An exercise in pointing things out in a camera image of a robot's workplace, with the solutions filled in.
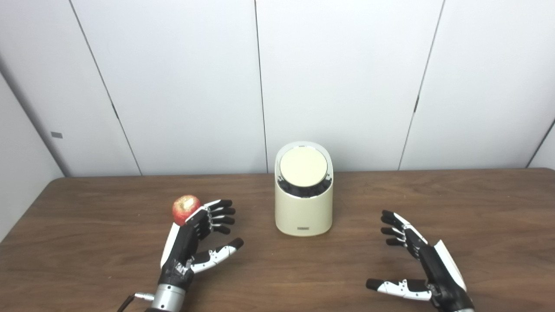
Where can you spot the red apple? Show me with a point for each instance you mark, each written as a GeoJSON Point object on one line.
{"type": "Point", "coordinates": [184, 207]}

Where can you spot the black white robot left hand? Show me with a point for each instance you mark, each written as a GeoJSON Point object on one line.
{"type": "Point", "coordinates": [182, 242]}

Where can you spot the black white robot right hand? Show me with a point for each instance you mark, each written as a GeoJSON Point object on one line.
{"type": "Point", "coordinates": [438, 268]}

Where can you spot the cream-colored round bin lid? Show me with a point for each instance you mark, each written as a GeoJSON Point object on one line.
{"type": "Point", "coordinates": [303, 167]}

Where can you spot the cream-colored bin body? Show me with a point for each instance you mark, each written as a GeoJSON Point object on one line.
{"type": "Point", "coordinates": [303, 214]}

